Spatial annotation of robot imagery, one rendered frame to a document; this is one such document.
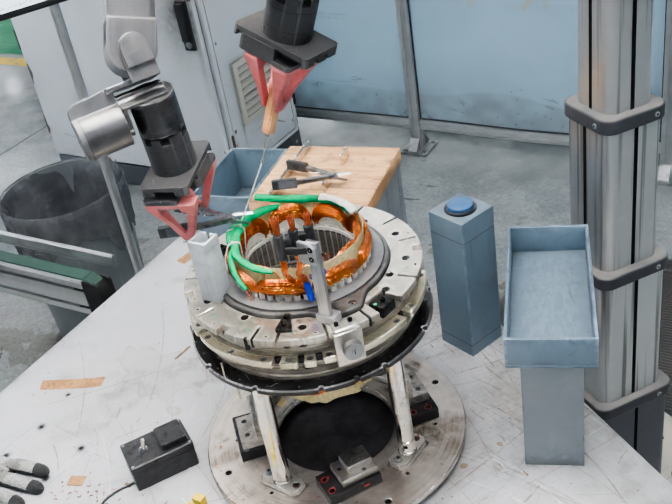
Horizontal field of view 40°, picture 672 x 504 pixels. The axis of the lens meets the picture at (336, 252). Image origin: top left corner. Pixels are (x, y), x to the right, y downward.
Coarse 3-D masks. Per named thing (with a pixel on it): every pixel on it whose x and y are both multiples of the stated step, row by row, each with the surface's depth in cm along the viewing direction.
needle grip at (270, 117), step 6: (270, 90) 107; (270, 96) 108; (270, 102) 108; (270, 108) 108; (264, 114) 109; (270, 114) 109; (276, 114) 109; (264, 120) 110; (270, 120) 109; (276, 120) 110; (264, 126) 110; (270, 126) 110; (264, 132) 110; (270, 132) 110
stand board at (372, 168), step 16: (304, 160) 155; (320, 160) 154; (336, 160) 153; (352, 160) 152; (368, 160) 151; (384, 160) 150; (400, 160) 154; (272, 176) 152; (304, 176) 150; (352, 176) 147; (368, 176) 147; (384, 176) 146; (256, 192) 148; (288, 192) 146; (304, 192) 145; (320, 192) 145; (336, 192) 144; (352, 192) 143; (368, 192) 142; (256, 208) 146
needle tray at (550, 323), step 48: (528, 240) 128; (576, 240) 127; (528, 288) 122; (576, 288) 121; (528, 336) 114; (576, 336) 113; (528, 384) 121; (576, 384) 119; (528, 432) 125; (576, 432) 124
